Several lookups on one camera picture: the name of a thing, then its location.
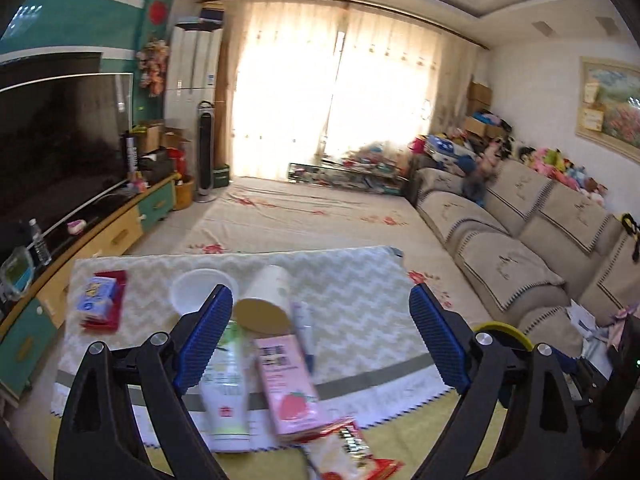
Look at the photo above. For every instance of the green box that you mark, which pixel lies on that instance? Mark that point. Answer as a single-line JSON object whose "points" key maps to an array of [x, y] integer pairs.
{"points": [[222, 176]]}

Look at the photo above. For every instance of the pink strawberry milk carton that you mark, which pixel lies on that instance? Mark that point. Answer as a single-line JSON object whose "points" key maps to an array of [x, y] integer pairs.
{"points": [[287, 390]]}

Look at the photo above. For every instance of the white green plastic bottle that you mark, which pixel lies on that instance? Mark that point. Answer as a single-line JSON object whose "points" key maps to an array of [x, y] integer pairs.
{"points": [[225, 400]]}

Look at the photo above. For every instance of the black tube with white print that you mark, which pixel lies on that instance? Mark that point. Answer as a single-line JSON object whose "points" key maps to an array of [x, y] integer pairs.
{"points": [[131, 155]]}

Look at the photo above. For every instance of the boxes beside television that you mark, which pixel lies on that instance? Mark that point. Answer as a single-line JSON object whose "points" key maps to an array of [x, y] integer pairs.
{"points": [[155, 135]]}

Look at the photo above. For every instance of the yellow rimmed black bin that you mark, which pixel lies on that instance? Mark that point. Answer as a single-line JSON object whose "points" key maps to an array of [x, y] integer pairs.
{"points": [[505, 329]]}

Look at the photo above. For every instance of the white paper cup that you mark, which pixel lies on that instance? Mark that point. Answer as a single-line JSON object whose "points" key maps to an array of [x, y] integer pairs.
{"points": [[267, 285]]}

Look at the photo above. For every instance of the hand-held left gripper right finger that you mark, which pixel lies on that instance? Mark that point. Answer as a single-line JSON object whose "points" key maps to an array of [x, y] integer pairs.
{"points": [[440, 340]]}

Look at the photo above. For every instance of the plastic bag with greens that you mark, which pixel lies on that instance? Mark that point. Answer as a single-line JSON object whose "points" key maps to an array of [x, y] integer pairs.
{"points": [[17, 275]]}

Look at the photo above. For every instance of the framed flower painting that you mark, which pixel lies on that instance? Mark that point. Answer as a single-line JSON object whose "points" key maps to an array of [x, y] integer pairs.
{"points": [[617, 105]]}

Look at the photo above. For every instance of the beige sofa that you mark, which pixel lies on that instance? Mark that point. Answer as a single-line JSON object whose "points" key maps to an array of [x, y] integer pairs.
{"points": [[500, 250]]}

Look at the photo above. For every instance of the hanging artificial flowers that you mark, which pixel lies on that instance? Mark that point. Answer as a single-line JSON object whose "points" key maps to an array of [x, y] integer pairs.
{"points": [[152, 67]]}

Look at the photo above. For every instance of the red round wall decoration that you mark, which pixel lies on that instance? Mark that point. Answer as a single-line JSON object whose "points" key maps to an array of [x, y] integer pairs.
{"points": [[158, 12]]}

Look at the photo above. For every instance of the yellow woven basket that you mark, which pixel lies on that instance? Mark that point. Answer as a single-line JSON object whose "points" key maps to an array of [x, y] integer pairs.
{"points": [[183, 192]]}

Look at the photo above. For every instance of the clear water bottle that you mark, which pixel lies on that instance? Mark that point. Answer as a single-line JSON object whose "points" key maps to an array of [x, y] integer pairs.
{"points": [[40, 245]]}

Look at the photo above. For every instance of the white standing air conditioner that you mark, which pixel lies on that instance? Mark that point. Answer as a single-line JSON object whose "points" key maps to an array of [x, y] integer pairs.
{"points": [[192, 75]]}

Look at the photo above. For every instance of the small pink toy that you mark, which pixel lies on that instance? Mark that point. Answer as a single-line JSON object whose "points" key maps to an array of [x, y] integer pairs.
{"points": [[77, 226]]}

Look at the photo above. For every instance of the curtain rod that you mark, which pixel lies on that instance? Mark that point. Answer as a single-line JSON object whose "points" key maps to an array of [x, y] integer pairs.
{"points": [[350, 6]]}

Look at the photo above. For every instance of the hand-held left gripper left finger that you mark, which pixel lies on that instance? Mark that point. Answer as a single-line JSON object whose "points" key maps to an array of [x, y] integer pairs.
{"points": [[205, 345]]}

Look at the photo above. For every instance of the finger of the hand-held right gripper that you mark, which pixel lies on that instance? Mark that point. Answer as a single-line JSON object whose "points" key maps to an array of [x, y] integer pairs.
{"points": [[567, 362]]}

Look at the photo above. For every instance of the cream sheer curtains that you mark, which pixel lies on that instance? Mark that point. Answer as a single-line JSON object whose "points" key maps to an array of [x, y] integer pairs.
{"points": [[390, 85]]}

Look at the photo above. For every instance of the floral floor sheet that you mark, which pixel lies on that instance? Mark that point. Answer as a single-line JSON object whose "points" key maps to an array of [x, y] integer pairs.
{"points": [[310, 220]]}

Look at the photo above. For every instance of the teal yellow television cabinet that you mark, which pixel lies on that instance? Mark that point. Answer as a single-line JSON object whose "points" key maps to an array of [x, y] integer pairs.
{"points": [[115, 232]]}

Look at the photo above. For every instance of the cluttered glass coffee table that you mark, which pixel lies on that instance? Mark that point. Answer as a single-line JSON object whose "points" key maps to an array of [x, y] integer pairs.
{"points": [[350, 172]]}

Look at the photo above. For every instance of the boxes on air conditioner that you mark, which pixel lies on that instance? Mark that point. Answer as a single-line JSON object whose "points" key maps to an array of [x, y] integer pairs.
{"points": [[205, 17]]}

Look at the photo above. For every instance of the red snack wrapper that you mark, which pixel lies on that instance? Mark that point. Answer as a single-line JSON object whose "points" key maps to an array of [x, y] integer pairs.
{"points": [[345, 450]]}

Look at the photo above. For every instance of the white black tower fan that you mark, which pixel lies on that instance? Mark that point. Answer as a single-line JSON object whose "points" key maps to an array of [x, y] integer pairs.
{"points": [[205, 150]]}

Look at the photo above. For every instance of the large curved television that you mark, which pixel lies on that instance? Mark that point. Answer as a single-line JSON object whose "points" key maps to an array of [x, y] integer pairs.
{"points": [[60, 150]]}

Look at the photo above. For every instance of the small blue white box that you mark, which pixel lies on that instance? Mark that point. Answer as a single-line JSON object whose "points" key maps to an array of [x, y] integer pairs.
{"points": [[95, 295]]}

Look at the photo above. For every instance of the stack of cardboard boxes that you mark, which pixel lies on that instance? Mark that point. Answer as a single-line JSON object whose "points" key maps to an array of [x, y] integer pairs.
{"points": [[477, 92]]}

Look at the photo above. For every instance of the yellow grey printed tablecloth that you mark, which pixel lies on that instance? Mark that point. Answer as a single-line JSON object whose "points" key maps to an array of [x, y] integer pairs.
{"points": [[360, 320]]}

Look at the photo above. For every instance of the pile of plush toys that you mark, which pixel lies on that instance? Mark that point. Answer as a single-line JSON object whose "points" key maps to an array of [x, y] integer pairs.
{"points": [[550, 160]]}

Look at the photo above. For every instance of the white plastic bowl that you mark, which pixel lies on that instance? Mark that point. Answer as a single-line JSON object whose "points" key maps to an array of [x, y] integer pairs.
{"points": [[192, 290]]}

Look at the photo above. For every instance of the loose papers on sofa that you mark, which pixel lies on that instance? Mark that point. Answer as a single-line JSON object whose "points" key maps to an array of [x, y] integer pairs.
{"points": [[585, 320]]}

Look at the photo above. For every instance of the flat red box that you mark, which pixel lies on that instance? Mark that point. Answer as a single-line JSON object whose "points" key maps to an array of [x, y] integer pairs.
{"points": [[119, 305]]}

